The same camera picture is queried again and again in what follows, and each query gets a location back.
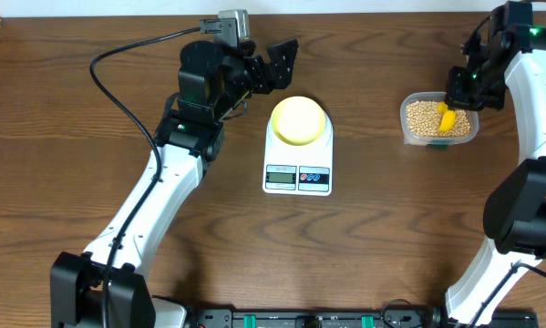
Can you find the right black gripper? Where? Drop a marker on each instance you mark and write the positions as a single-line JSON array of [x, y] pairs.
[[456, 98]]

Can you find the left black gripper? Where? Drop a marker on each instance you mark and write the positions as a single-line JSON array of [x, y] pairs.
[[279, 79]]

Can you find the yellow measuring scoop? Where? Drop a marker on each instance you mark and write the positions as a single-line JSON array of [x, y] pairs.
[[448, 117]]

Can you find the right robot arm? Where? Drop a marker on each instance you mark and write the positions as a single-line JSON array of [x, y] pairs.
[[510, 60]]

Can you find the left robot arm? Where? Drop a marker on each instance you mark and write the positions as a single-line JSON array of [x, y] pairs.
[[106, 285]]

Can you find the pale yellow bowl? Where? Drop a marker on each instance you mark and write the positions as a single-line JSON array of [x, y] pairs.
[[298, 121]]

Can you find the white digital kitchen scale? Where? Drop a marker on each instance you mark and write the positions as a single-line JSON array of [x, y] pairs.
[[305, 170]]

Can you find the clear plastic container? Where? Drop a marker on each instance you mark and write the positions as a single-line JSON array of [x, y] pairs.
[[411, 139]]

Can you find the soybeans pile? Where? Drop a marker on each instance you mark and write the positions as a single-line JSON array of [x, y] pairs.
[[423, 120]]

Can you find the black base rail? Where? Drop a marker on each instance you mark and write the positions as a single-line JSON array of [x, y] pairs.
[[404, 318]]

